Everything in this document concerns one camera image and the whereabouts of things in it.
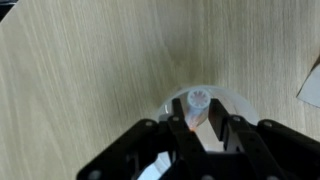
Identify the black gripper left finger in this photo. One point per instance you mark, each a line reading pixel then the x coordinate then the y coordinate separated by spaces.
pixel 186 143

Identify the white paper sheet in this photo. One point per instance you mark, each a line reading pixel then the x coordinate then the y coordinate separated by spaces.
pixel 313 88

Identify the clear plastic measuring cup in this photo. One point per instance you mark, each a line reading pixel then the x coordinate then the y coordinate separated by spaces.
pixel 240 104

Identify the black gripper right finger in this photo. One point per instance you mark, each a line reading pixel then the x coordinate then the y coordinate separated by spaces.
pixel 246 143

